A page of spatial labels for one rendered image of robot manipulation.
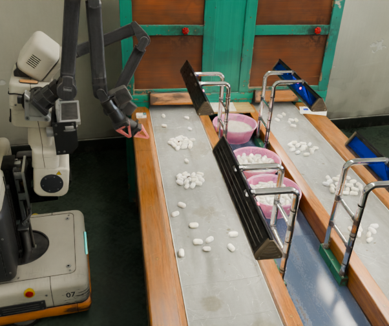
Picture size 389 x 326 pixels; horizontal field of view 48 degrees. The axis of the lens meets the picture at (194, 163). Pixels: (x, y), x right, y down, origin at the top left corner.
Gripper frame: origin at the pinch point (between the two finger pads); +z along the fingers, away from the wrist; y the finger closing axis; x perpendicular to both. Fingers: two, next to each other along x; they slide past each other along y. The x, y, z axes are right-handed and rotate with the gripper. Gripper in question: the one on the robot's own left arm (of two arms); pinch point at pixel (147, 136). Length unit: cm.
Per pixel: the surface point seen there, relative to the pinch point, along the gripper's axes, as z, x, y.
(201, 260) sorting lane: 18, -3, -86
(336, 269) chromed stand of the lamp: 58, -33, -94
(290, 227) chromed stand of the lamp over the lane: 24, -37, -98
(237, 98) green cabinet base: 48, -39, 55
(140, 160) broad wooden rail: 0.6, 7.4, -13.7
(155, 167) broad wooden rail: 6.1, 3.1, -20.9
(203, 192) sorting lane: 23.3, -8.3, -41.7
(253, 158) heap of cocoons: 47, -29, -13
